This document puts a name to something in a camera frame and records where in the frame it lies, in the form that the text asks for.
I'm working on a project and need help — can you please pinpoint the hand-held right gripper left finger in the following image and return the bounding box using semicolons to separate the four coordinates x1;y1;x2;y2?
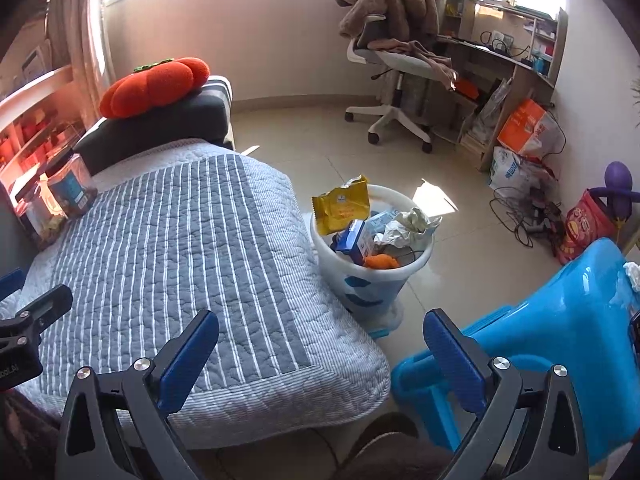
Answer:
54;310;221;480

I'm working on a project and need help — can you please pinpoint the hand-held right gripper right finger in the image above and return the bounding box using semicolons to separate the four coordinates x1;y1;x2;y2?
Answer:
422;309;590;480

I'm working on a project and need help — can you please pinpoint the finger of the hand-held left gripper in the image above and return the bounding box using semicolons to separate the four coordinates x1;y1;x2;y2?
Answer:
0;284;74;346
0;267;26;302

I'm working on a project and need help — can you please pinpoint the white plastic trash bin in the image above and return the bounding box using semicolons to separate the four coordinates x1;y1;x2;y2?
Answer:
310;184;435;338

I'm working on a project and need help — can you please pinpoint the orange soft scrap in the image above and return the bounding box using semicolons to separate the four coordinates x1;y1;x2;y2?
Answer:
362;253;401;271

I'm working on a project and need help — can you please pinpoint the white paper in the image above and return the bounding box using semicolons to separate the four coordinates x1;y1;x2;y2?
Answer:
382;206;443;248

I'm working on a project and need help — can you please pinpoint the light blue drink carton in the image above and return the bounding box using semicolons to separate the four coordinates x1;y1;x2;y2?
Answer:
360;209;401;256

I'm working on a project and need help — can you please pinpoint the dark blue white carton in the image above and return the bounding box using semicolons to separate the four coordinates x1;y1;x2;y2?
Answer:
332;219;372;266

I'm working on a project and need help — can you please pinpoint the yellow snack packet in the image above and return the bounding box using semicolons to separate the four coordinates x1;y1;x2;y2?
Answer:
312;174;372;237

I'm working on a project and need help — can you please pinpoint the grey padded backrest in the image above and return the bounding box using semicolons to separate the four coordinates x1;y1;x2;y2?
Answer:
0;180;31;281

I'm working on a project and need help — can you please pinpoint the clear jar with nuts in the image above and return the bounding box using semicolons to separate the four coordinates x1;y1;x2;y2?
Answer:
15;180;68;251

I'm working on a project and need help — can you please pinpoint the blue plastic stool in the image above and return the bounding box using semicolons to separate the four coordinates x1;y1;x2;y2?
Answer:
390;237;640;471

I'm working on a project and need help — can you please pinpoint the blue label plastic jar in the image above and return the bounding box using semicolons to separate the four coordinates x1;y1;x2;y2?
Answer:
47;152;98;218

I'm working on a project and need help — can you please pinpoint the grey striped quilted cushion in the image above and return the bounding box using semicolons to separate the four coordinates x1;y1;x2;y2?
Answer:
0;139;392;436

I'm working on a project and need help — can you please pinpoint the white pink shelf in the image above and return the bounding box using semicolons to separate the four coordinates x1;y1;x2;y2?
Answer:
0;45;88;186

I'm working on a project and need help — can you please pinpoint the red gift bag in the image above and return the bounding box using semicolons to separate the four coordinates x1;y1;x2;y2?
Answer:
557;189;621;266

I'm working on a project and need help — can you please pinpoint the white tissue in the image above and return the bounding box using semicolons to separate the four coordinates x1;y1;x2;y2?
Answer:
609;260;640;311

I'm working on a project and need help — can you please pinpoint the white printed bag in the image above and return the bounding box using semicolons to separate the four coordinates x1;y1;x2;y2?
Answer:
489;146;556;196

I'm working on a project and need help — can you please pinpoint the orange cardboard box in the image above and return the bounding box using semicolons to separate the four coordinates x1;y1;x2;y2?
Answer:
497;99;561;158

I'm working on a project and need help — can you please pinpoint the red pumpkin cushion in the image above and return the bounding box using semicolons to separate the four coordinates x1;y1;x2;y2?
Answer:
99;56;211;120

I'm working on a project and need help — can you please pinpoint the purple balloon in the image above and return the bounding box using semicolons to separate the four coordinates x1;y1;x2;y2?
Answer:
585;161;640;221

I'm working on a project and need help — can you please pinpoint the clear plastic bag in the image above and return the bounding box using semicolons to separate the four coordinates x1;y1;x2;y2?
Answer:
470;77;513;143

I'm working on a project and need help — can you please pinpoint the beige curtain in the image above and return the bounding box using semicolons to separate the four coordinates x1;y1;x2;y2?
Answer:
47;0;108;126

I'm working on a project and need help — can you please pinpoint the white office chair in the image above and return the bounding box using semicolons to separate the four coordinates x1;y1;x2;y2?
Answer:
345;12;453;153

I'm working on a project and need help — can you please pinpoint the orange cloth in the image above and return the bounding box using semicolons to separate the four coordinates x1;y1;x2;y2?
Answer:
454;78;485;102

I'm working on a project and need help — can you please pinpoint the wooden desk with shelves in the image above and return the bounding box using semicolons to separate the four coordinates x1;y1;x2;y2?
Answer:
437;0;568;173

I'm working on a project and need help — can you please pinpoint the beige garment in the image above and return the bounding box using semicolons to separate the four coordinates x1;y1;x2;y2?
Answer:
369;37;458;92

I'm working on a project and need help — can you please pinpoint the tangle of black cables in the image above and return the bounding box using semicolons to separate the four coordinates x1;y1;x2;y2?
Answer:
489;185;566;250

